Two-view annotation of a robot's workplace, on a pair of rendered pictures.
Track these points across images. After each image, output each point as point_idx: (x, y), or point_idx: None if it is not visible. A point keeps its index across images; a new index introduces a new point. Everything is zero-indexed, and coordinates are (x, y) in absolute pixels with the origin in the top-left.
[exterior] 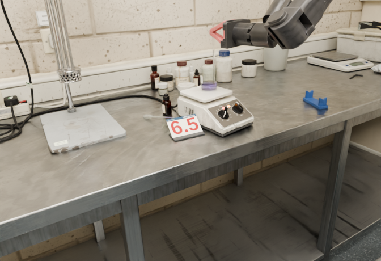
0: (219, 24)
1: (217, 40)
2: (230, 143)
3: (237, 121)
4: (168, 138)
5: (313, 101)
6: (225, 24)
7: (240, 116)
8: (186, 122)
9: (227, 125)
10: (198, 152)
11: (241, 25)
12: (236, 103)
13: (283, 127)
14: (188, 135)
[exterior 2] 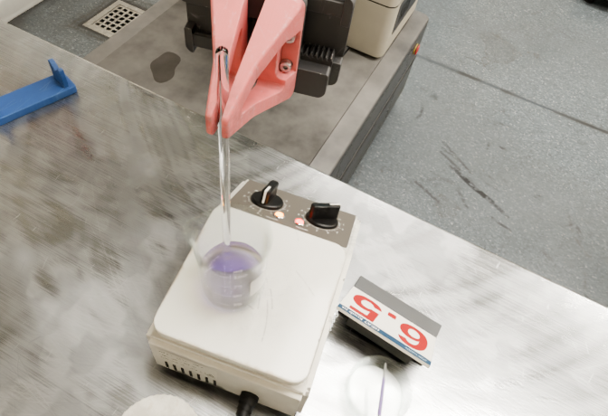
0: (280, 36)
1: (264, 107)
2: (367, 208)
3: (306, 199)
4: (436, 354)
5: (34, 98)
6: None
7: (281, 195)
8: (379, 319)
9: (341, 211)
10: (448, 249)
11: None
12: (270, 192)
13: (232, 137)
14: (399, 306)
